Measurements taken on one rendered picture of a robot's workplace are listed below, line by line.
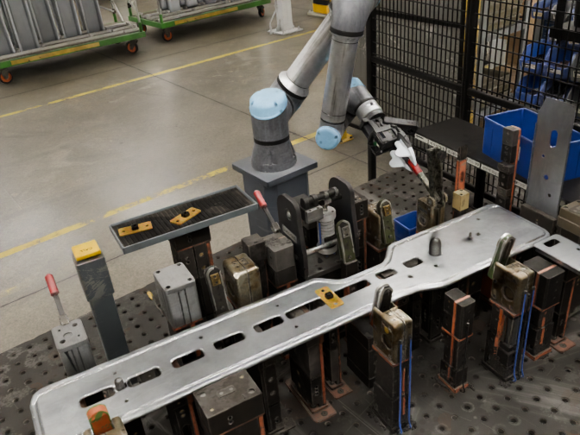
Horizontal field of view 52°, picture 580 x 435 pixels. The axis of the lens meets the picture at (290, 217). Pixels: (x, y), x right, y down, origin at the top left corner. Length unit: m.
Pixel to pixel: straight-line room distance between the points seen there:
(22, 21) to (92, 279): 6.67
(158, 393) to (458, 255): 0.85
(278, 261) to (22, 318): 2.14
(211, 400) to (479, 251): 0.83
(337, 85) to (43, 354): 1.21
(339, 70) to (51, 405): 1.13
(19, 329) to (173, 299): 2.04
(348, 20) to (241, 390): 1.01
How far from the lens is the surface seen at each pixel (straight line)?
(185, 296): 1.43
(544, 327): 1.77
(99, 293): 1.58
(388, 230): 1.70
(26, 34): 8.09
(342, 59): 1.74
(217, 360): 1.36
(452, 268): 1.60
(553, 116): 1.77
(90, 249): 1.54
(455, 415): 1.64
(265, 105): 1.82
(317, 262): 1.67
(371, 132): 1.83
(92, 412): 1.18
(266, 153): 1.88
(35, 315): 3.45
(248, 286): 1.49
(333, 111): 1.80
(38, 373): 1.96
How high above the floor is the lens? 1.92
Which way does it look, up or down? 30 degrees down
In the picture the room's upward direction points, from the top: 5 degrees counter-clockwise
